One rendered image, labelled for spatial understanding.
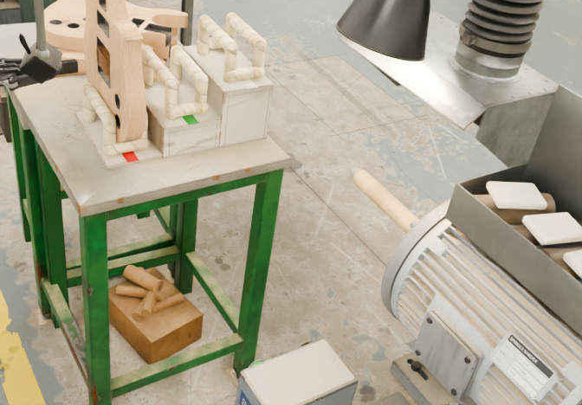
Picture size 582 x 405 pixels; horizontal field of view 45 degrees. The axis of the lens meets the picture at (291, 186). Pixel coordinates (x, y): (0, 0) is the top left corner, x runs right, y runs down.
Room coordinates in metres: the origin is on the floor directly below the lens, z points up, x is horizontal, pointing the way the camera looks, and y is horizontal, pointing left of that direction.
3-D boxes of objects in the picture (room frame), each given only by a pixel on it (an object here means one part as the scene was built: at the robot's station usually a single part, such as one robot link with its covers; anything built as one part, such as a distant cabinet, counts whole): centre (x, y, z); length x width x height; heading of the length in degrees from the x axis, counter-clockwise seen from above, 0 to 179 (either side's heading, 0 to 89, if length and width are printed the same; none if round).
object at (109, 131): (1.45, 0.47, 0.99); 0.03 x 0.03 x 0.09
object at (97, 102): (1.52, 0.52, 1.04); 0.20 x 0.03 x 0.03; 35
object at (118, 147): (1.46, 0.43, 0.96); 0.11 x 0.03 x 0.03; 126
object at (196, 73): (1.66, 0.32, 1.12); 0.20 x 0.03 x 0.03; 35
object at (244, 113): (1.72, 0.23, 1.02); 0.27 x 0.15 x 0.17; 36
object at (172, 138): (1.63, 0.35, 0.98); 0.27 x 0.16 x 0.09; 36
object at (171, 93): (1.54, 0.34, 1.07); 0.03 x 0.03 x 0.09
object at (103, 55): (1.54, 0.49, 1.15); 0.10 x 0.03 x 0.05; 35
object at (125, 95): (1.54, 0.48, 1.17); 0.35 x 0.04 x 0.40; 35
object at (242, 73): (1.65, 0.17, 1.12); 0.11 x 0.03 x 0.03; 126
